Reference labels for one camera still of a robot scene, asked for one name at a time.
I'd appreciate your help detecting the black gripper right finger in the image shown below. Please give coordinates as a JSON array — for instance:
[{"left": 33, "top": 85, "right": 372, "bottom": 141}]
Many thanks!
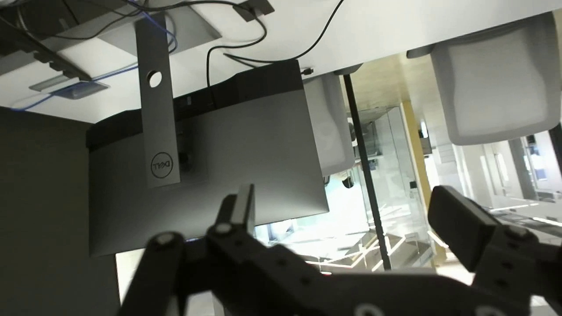
[{"left": 426, "top": 185, "right": 562, "bottom": 316}]

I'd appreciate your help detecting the black flat desk plate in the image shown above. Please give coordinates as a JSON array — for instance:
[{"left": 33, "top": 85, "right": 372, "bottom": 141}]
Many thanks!
[{"left": 233, "top": 0, "right": 277, "bottom": 23}]

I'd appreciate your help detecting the black toothed cable chain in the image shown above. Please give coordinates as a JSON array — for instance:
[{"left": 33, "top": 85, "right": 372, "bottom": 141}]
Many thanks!
[{"left": 0, "top": 16, "right": 95, "bottom": 85}]

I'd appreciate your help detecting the grey Dell monitor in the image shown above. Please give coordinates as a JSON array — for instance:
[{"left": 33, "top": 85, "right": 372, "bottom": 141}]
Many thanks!
[{"left": 86, "top": 58, "right": 330, "bottom": 260}]

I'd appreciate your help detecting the black vertical pole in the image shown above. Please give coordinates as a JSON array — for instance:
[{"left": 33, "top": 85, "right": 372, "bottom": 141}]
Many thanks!
[{"left": 340, "top": 72, "right": 393, "bottom": 273}]

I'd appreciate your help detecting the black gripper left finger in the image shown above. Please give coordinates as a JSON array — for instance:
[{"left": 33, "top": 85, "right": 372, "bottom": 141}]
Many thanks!
[{"left": 116, "top": 183, "right": 330, "bottom": 316}]

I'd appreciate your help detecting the thin blue cable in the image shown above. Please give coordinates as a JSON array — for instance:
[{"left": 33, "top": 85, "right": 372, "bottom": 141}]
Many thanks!
[{"left": 23, "top": 0, "right": 177, "bottom": 113}]

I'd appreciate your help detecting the black cable with plug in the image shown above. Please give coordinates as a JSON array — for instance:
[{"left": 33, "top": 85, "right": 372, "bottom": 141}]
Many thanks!
[{"left": 221, "top": 0, "right": 347, "bottom": 78}]

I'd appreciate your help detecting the silver monitor stand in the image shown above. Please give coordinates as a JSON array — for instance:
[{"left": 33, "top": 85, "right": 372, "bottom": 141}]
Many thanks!
[{"left": 95, "top": 6, "right": 225, "bottom": 190}]

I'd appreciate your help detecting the grey office chair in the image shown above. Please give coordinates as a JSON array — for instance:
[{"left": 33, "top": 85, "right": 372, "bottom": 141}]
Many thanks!
[{"left": 405, "top": 13, "right": 562, "bottom": 148}]

